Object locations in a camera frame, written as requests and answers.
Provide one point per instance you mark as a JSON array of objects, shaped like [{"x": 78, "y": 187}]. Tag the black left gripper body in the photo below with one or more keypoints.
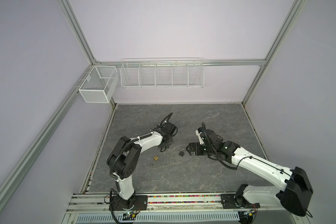
[{"x": 170, "y": 141}]

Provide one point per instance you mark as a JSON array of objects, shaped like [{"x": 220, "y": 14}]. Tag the aluminium enclosure frame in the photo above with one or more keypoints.
[{"x": 13, "y": 181}]

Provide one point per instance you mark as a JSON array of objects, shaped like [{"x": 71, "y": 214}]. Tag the white mesh box basket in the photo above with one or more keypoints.
[{"x": 99, "y": 84}]

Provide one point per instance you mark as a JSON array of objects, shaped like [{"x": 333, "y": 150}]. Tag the white wire shelf basket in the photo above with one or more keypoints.
[{"x": 162, "y": 73}]

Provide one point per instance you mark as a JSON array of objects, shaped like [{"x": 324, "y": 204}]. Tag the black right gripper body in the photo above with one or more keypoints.
[{"x": 200, "y": 149}]

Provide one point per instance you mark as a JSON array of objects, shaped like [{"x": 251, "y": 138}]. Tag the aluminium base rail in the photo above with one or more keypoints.
[{"x": 175, "y": 208}]

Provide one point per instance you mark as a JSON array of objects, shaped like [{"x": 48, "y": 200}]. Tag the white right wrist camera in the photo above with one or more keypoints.
[{"x": 198, "y": 134}]

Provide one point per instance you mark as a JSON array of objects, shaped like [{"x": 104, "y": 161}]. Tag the dark grey padlock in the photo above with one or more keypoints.
[{"x": 182, "y": 153}]

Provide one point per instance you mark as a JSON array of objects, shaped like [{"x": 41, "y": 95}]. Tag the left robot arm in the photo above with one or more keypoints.
[{"x": 124, "y": 158}]

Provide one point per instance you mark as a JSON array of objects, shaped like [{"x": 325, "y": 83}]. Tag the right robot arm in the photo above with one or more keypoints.
[{"x": 290, "y": 188}]

